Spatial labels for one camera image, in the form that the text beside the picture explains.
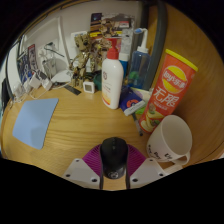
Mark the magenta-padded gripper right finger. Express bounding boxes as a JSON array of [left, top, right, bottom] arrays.
[[124, 146, 168, 189]]

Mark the orange chips can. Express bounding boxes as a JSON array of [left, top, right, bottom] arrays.
[[138, 48, 199, 134]]

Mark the white mug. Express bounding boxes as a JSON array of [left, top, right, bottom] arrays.
[[146, 114, 193, 167]]

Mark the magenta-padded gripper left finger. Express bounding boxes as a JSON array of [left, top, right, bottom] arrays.
[[62, 143, 105, 190]]

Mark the light blue mouse pad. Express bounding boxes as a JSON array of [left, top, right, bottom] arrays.
[[12, 97, 60, 151]]

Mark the white red-capped lotion bottle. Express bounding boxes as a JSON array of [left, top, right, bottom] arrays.
[[101, 39, 125, 110]]

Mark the white desk lamp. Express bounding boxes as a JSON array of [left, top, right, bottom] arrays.
[[49, 16, 73, 84]]

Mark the blue snack packet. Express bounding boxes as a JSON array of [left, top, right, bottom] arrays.
[[118, 85, 148, 117]]

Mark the colourful printed box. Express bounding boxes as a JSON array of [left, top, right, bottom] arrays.
[[89, 12, 134, 38]]

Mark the black computer mouse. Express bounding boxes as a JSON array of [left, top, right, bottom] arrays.
[[99, 136, 130, 180]]

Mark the blue spray bottle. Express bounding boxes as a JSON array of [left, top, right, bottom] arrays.
[[128, 27, 151, 89]]

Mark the blue robot model box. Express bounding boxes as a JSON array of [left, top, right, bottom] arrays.
[[17, 44, 38, 83]]

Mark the white power strip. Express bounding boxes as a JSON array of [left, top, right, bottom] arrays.
[[28, 71, 54, 92]]

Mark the small white cube clock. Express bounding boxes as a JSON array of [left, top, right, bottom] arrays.
[[82, 80, 96, 94]]

